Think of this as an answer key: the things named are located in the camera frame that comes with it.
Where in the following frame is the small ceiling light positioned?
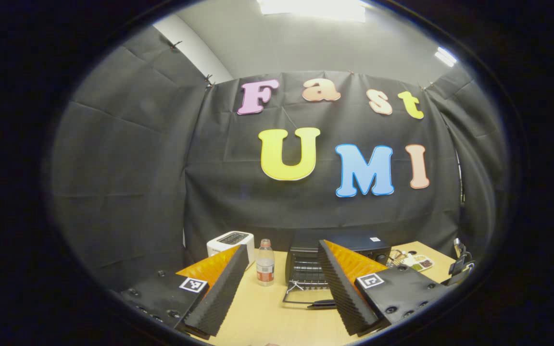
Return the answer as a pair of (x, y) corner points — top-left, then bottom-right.
(434, 46), (458, 68)

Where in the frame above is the white divided snack plate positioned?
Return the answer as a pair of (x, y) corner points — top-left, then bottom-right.
(401, 253), (435, 272)

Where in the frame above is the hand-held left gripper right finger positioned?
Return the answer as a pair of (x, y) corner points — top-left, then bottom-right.
(317, 239), (447, 336)

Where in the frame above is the large ceiling light panel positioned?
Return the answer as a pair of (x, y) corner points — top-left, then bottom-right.
(257, 0), (368, 23)

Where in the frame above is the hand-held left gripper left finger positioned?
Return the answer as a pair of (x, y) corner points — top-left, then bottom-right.
(111, 244), (250, 337)

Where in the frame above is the black backdrop cloth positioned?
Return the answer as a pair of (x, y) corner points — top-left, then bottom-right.
(49, 24), (511, 294)

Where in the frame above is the black electric oven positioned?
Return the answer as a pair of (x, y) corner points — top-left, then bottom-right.
(282, 230), (392, 309)

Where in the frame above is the white toaster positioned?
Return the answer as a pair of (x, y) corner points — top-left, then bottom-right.
(206, 231), (255, 263)

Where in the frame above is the clear plastic water bottle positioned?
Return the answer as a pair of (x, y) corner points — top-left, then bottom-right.
(256, 238), (276, 287)

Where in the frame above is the small metal wire basket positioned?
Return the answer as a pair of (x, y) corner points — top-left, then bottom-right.
(386, 249), (408, 268)

